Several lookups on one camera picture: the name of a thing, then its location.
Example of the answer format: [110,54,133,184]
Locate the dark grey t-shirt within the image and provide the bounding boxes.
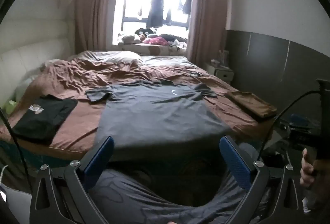
[86,80,231,149]

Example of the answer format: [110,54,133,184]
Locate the hanging dark clothes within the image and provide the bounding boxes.
[147,0,164,28]

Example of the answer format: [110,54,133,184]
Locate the person's right hand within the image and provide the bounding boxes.
[300,148,319,190]

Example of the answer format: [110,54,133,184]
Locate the grey patterned trousers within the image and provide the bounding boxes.
[87,142,261,224]

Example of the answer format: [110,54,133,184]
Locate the folded brown garment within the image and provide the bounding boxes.
[225,91,277,122]

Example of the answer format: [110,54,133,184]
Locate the folded black printed t-shirt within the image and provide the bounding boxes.
[13,95,78,146]

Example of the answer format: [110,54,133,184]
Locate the brown bed blanket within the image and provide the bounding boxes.
[8,58,272,160]

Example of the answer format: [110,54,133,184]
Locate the white bedside table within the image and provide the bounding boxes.
[205,63,234,84]

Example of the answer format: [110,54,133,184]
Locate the grey pillow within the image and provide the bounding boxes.
[67,50,143,63]

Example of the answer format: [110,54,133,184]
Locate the white padded headboard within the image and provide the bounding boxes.
[1,19,74,106]

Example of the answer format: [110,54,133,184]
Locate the right pink curtain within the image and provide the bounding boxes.
[187,0,228,67]

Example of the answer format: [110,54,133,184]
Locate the pink curtain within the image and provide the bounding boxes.
[187,0,228,67]
[74,0,108,53]

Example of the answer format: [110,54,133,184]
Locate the pile of plush toys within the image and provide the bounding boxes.
[118,28,187,46]

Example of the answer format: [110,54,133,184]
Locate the left pink curtain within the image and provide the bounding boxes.
[74,0,108,53]

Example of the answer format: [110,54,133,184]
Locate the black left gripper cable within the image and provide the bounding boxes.
[0,107,33,194]

